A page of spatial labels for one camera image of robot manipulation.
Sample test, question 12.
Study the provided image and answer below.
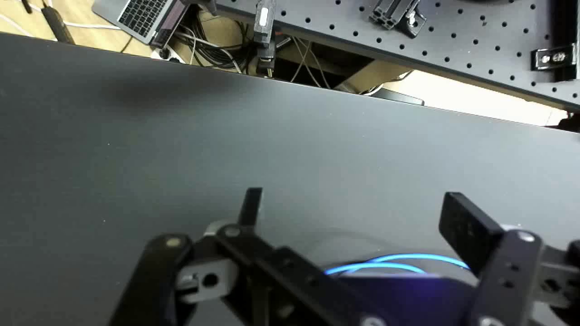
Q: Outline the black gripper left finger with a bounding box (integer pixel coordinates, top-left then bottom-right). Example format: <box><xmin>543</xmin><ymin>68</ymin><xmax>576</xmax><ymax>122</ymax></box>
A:
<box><xmin>106</xmin><ymin>187</ymin><xmax>387</xmax><ymax>326</ymax></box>

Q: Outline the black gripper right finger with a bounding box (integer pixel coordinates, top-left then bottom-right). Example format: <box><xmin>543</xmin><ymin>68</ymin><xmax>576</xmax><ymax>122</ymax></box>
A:
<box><xmin>438</xmin><ymin>191</ymin><xmax>580</xmax><ymax>326</ymax></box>

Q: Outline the blue ethernet cable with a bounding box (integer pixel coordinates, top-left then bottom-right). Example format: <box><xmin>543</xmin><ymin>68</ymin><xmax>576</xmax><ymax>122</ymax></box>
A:
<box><xmin>324</xmin><ymin>252</ymin><xmax>470</xmax><ymax>279</ymax></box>

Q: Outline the black perforated breadboard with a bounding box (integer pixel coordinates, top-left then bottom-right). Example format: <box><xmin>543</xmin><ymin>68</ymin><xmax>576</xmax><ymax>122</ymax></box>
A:
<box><xmin>213</xmin><ymin>0</ymin><xmax>580</xmax><ymax>115</ymax></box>

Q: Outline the silver laptop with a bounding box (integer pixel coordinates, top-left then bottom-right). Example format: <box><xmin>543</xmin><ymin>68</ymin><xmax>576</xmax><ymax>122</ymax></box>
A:
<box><xmin>90</xmin><ymin>0</ymin><xmax>189</xmax><ymax>48</ymax></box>

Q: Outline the grey adapter box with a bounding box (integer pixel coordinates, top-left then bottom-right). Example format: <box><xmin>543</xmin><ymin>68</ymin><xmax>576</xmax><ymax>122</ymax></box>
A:
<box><xmin>249</xmin><ymin>0</ymin><xmax>276</xmax><ymax>48</ymax></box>

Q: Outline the aluminium extrusion piece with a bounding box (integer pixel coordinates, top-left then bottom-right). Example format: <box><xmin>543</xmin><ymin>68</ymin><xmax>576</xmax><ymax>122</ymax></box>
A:
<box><xmin>367</xmin><ymin>0</ymin><xmax>425</xmax><ymax>40</ymax></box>

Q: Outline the black and silver bracket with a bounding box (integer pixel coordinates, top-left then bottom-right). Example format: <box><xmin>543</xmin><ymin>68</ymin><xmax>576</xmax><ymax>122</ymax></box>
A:
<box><xmin>528</xmin><ymin>44</ymin><xmax>576</xmax><ymax>73</ymax></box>

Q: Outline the tangled bundle of thin cables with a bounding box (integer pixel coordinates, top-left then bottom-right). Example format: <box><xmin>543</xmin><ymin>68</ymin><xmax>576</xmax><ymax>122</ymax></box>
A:
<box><xmin>151</xmin><ymin>24</ymin><xmax>331</xmax><ymax>86</ymax></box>

